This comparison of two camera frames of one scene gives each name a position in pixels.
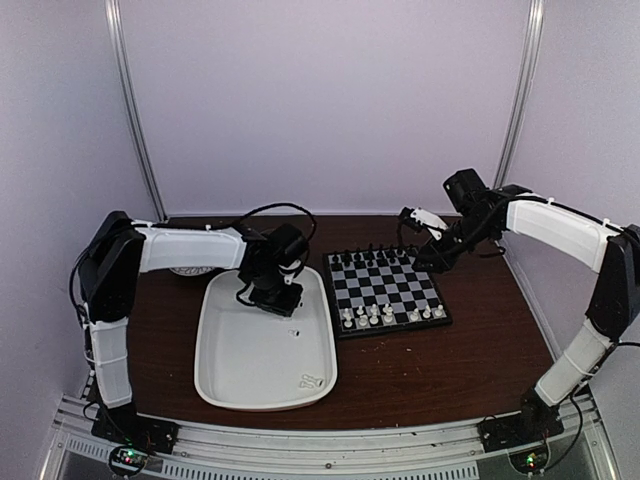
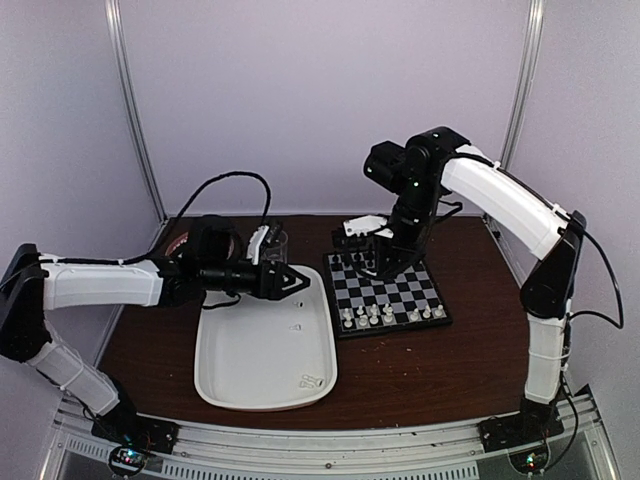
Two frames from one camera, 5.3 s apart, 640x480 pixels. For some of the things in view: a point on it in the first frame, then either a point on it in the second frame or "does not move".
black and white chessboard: x=376 y=292 does not move
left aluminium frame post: x=115 y=28 does not move
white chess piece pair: x=309 y=381 does not move
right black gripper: x=442 y=259 → x=402 y=254
